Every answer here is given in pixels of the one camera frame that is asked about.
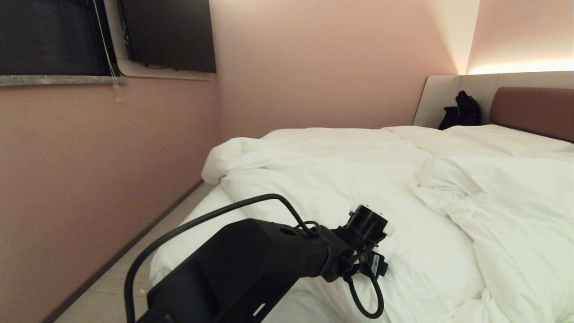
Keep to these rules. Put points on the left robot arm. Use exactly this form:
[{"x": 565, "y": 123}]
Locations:
[{"x": 251, "y": 269}]

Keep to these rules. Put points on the white rumpled duvet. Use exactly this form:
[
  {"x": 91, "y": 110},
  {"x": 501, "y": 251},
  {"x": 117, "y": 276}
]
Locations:
[{"x": 358, "y": 170}]

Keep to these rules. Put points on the white bed mattress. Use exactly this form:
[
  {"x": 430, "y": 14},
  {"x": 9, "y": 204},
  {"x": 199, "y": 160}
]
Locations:
[{"x": 177, "y": 253}]

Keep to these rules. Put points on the black bag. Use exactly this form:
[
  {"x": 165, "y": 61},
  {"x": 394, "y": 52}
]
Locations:
[{"x": 466, "y": 110}]

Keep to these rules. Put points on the white pillow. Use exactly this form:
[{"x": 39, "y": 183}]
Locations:
[{"x": 506, "y": 139}]

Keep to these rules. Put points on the grey window sill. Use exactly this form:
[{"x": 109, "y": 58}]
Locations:
[{"x": 58, "y": 80}]

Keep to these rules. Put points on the brown padded headboard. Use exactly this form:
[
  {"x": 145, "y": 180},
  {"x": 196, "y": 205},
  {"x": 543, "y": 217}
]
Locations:
[{"x": 533, "y": 110}]

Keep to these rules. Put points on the dark window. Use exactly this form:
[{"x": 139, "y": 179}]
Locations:
[{"x": 49, "y": 36}]

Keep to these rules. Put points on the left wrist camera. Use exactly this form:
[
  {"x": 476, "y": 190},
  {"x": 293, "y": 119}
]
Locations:
[{"x": 389, "y": 229}]

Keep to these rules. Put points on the black wall television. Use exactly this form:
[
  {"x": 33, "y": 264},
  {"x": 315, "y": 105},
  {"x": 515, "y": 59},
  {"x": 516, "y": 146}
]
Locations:
[{"x": 170, "y": 33}]

